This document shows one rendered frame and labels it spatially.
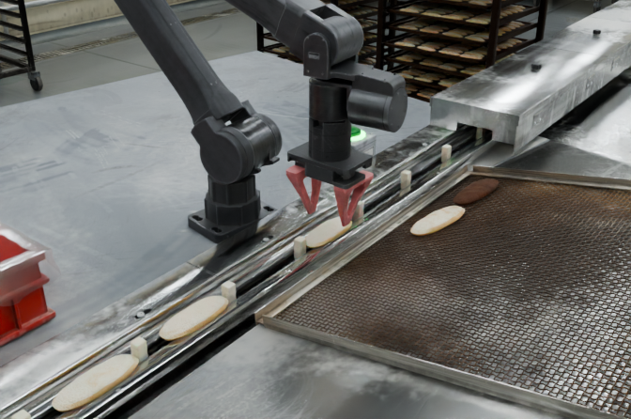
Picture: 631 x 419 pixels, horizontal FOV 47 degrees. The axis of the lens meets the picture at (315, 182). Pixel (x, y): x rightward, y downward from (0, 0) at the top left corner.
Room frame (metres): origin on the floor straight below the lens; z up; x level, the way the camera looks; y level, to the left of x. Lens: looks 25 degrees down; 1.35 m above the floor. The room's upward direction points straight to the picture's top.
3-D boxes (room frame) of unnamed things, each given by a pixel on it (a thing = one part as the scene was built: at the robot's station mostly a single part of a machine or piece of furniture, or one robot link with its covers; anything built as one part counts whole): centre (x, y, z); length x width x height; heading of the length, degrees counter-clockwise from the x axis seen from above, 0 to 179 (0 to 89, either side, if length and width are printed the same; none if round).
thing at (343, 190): (0.89, -0.03, 0.92); 0.07 x 0.07 x 0.09; 52
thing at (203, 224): (0.99, 0.13, 0.86); 0.12 x 0.09 x 0.08; 133
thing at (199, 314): (0.70, 0.14, 0.86); 0.10 x 0.04 x 0.01; 143
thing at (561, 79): (1.76, -0.67, 0.89); 1.25 x 0.18 x 0.09; 143
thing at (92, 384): (0.58, 0.22, 0.86); 0.10 x 0.04 x 0.01; 143
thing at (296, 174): (0.91, -0.01, 0.92); 0.07 x 0.07 x 0.09; 52
